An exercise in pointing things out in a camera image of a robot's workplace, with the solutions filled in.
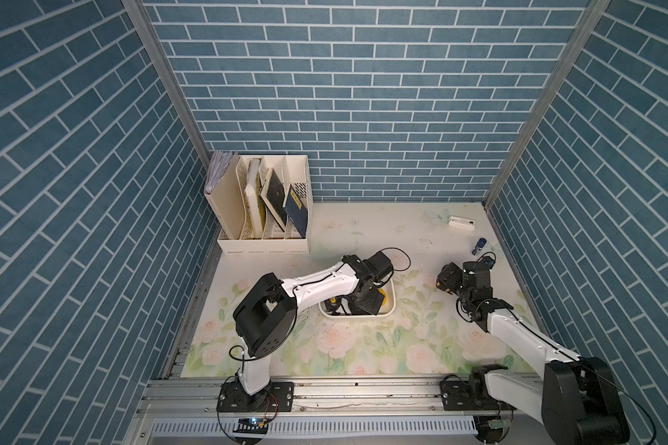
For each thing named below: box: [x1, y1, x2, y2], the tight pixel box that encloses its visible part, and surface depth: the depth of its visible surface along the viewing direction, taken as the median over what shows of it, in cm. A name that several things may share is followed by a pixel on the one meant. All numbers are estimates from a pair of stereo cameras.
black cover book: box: [259, 167, 287, 232], surface depth 101 cm
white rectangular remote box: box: [448, 216, 476, 231], surface depth 114 cm
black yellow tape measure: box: [323, 295, 342, 316], surface depth 91 cm
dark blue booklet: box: [283, 184, 309, 240], surface depth 107 cm
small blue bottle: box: [471, 237, 488, 256], surface depth 101 cm
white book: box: [244, 158, 264, 240], surface depth 96 cm
